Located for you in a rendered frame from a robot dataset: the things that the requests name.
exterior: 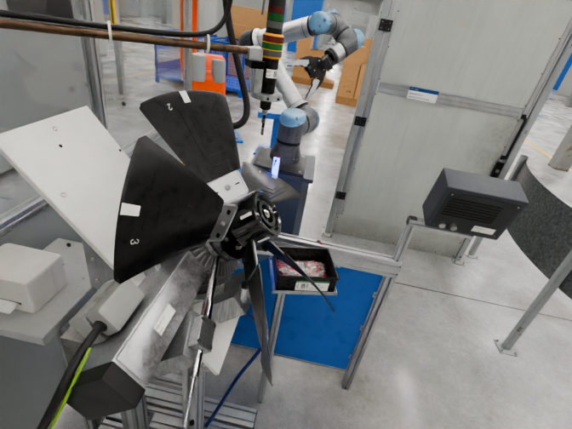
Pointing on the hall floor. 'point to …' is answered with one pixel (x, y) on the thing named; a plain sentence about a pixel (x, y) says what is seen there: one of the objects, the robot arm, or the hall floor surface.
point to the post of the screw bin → (271, 341)
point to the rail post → (368, 331)
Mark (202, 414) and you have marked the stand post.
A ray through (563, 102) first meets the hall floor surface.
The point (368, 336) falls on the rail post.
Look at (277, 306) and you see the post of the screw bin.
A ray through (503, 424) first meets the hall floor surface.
